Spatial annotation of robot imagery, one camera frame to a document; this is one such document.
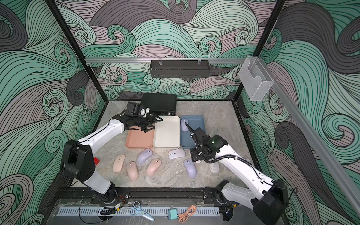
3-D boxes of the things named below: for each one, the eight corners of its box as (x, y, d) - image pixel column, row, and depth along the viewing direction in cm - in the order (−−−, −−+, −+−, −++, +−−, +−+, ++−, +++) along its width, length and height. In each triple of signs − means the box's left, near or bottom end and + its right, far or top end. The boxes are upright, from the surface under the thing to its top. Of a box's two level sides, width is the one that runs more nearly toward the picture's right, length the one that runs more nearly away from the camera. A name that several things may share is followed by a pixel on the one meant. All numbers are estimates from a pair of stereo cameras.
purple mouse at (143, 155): (139, 165, 86) (138, 163, 84) (134, 158, 89) (133, 157, 86) (153, 154, 91) (153, 152, 88) (148, 148, 93) (148, 146, 91)
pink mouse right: (145, 175, 82) (144, 174, 80) (151, 158, 89) (150, 156, 87) (157, 178, 81) (156, 176, 79) (162, 160, 88) (161, 159, 86)
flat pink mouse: (112, 172, 83) (111, 171, 82) (117, 155, 90) (116, 154, 89) (122, 172, 83) (121, 171, 82) (126, 155, 90) (125, 154, 89)
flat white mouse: (168, 158, 89) (167, 157, 87) (168, 150, 92) (168, 148, 91) (185, 158, 89) (185, 157, 87) (185, 150, 92) (185, 148, 91)
